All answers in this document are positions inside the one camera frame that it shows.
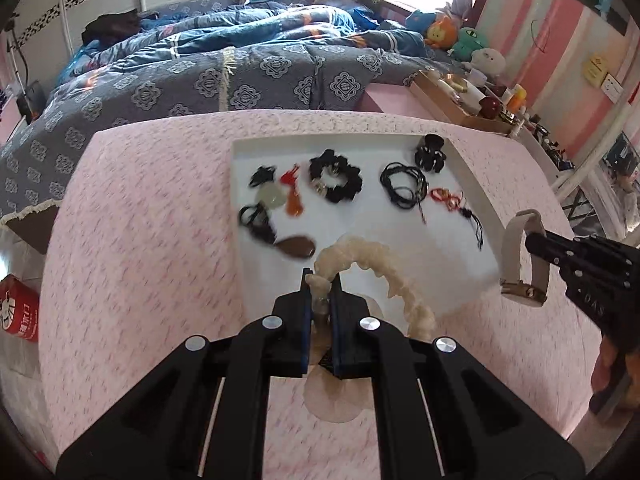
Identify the white foam tray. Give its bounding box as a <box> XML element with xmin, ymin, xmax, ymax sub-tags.
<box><xmin>231</xmin><ymin>133</ymin><xmax>503</xmax><ymax>315</ymax></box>

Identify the red string bracelet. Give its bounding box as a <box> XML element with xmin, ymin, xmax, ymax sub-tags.
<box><xmin>428</xmin><ymin>186</ymin><xmax>467</xmax><ymax>213</ymax></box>

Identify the right hand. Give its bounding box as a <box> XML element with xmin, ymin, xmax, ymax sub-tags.
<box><xmin>589</xmin><ymin>336</ymin><xmax>632</xmax><ymax>425</ymax></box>

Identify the white plush toy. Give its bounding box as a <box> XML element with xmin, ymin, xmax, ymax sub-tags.
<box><xmin>470</xmin><ymin>48</ymin><xmax>506</xmax><ymax>78</ymax></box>

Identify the red can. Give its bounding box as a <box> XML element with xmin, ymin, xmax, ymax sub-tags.
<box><xmin>0</xmin><ymin>274</ymin><xmax>39</xmax><ymax>342</ymax></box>

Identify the cream scrunchie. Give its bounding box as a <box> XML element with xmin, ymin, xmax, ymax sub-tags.
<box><xmin>305</xmin><ymin>236</ymin><xmax>436</xmax><ymax>341</ymax></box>

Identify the brown stone pendant cord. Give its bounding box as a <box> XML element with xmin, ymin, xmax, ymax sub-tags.
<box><xmin>237</xmin><ymin>202</ymin><xmax>317</xmax><ymax>261</ymax></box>

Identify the black clothing on bed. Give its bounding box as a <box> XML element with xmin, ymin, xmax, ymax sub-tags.
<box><xmin>81</xmin><ymin>9</ymin><xmax>141</xmax><ymax>47</ymax></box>

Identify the blue quilt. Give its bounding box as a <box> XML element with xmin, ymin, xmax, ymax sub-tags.
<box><xmin>56</xmin><ymin>0</ymin><xmax>427</xmax><ymax>87</ymax></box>

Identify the green plush toy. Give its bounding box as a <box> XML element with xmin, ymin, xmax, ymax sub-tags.
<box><xmin>448</xmin><ymin>27</ymin><xmax>489</xmax><ymax>62</ymax></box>

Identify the orange plush toy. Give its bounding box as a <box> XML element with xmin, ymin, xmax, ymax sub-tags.
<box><xmin>424</xmin><ymin>15</ymin><xmax>458</xmax><ymax>50</ymax></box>

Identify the orange bottle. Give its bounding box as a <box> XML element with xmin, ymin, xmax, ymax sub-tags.
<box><xmin>506</xmin><ymin>84</ymin><xmax>527</xmax><ymax>114</ymax></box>

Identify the red round jar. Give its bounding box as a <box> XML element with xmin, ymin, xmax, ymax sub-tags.
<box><xmin>478</xmin><ymin>96</ymin><xmax>502</xmax><ymax>120</ymax></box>

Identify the cardboard box of cosmetics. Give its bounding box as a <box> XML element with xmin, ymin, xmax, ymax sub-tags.
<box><xmin>409</xmin><ymin>72</ymin><xmax>512</xmax><ymax>136</ymax></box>

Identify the blue plush toy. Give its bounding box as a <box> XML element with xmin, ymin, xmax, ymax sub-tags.
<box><xmin>405</xmin><ymin>10</ymin><xmax>437</xmax><ymax>36</ymax></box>

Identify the white shelf unit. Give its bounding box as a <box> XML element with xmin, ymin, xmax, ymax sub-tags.
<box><xmin>509</xmin><ymin>117</ymin><xmax>574</xmax><ymax>197</ymax></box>

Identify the grey patterned bed sheet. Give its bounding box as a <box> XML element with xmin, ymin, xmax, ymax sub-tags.
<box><xmin>1</xmin><ymin>41</ymin><xmax>454</xmax><ymax>222</ymax></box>

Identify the black cord necklace bundle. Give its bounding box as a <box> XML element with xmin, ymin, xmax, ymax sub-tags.
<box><xmin>378</xmin><ymin>160</ymin><xmax>431</xmax><ymax>226</ymax></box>

